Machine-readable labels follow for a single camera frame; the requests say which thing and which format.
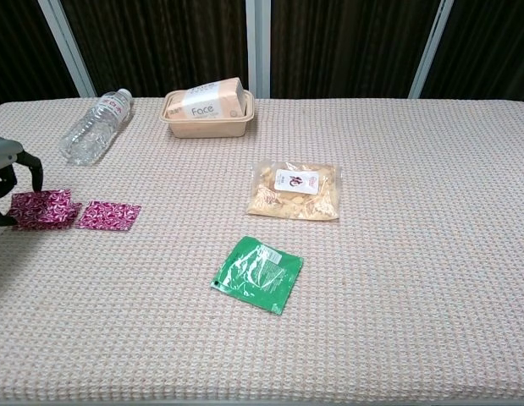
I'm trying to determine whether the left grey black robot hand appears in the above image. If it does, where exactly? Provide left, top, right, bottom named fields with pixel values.
left=0, top=134, right=45, bottom=228

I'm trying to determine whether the clear plastic water bottle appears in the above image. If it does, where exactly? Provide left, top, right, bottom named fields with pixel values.
left=58, top=88, right=134, bottom=167

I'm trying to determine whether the dark brown curtain panel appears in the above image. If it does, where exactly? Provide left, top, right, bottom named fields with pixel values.
left=60, top=0, right=251, bottom=99
left=0, top=0, right=80, bottom=112
left=269, top=0, right=441, bottom=100
left=421, top=0, right=524, bottom=105

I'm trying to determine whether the beige rectangular tray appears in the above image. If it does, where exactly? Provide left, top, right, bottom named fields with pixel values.
left=160, top=89, right=256, bottom=139

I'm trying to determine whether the peach tissue pack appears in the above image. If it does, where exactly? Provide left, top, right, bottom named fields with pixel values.
left=180, top=76, right=248, bottom=120

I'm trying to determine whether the green foil sachet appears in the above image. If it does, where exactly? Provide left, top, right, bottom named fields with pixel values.
left=209, top=235, right=305, bottom=316

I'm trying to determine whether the clear snack bag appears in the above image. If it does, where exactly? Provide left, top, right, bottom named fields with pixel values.
left=246, top=160, right=344, bottom=222

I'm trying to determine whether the pink woven tablecloth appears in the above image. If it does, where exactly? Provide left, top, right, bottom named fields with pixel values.
left=0, top=97, right=524, bottom=403

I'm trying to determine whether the grey partition post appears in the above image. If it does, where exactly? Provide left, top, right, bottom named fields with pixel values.
left=244, top=0, right=272, bottom=100
left=407, top=0, right=455, bottom=100
left=36, top=0, right=97, bottom=99

